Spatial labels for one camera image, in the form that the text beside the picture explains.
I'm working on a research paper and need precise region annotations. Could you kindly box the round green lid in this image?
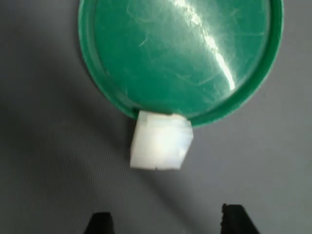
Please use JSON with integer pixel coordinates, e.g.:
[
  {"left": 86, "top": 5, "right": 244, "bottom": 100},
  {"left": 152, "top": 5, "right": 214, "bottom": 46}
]
[{"left": 78, "top": 0, "right": 285, "bottom": 129}]

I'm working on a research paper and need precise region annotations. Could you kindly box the dark grey mat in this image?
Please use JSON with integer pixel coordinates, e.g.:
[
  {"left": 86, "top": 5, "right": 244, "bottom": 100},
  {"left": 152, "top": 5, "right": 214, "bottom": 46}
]
[{"left": 0, "top": 0, "right": 312, "bottom": 234}]

